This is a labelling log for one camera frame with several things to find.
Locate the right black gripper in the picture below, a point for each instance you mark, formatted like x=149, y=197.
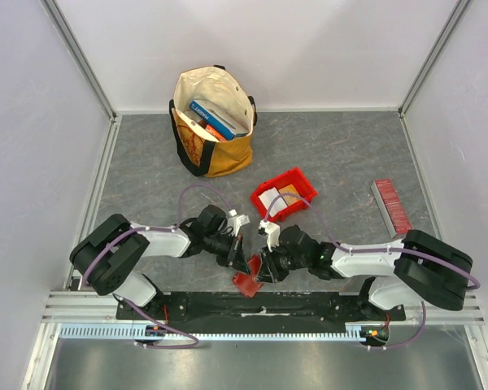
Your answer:
x=272, y=264

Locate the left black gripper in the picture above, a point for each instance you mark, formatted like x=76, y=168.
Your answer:
x=236, y=258

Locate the red leather card holder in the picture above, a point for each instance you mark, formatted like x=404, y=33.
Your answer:
x=248, y=284

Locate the red plastic bin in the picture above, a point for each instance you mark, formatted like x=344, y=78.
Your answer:
x=293, y=176

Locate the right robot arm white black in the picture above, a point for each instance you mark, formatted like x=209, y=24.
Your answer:
x=417, y=268

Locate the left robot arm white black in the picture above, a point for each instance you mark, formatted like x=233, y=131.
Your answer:
x=106, y=258

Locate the white card stack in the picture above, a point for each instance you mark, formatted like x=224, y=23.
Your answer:
x=272, y=201

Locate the orange card stack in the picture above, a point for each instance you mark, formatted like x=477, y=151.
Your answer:
x=289, y=195

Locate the yellow canvas tote bag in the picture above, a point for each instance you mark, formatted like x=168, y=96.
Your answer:
x=200, y=153

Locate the orange book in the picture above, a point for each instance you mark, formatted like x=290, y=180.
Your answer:
x=214, y=133

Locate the blue book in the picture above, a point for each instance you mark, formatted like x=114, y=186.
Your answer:
x=216, y=117

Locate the red silver long box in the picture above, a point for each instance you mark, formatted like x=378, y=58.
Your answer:
x=391, y=208

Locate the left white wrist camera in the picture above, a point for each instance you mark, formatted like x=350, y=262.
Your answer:
x=236, y=221

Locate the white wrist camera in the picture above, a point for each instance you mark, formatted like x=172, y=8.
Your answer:
x=271, y=232
x=236, y=221

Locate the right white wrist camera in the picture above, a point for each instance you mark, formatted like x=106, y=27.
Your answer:
x=271, y=232

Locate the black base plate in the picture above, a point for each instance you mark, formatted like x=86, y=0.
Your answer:
x=189, y=306

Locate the slotted cable duct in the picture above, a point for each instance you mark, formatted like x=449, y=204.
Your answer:
x=147, y=332

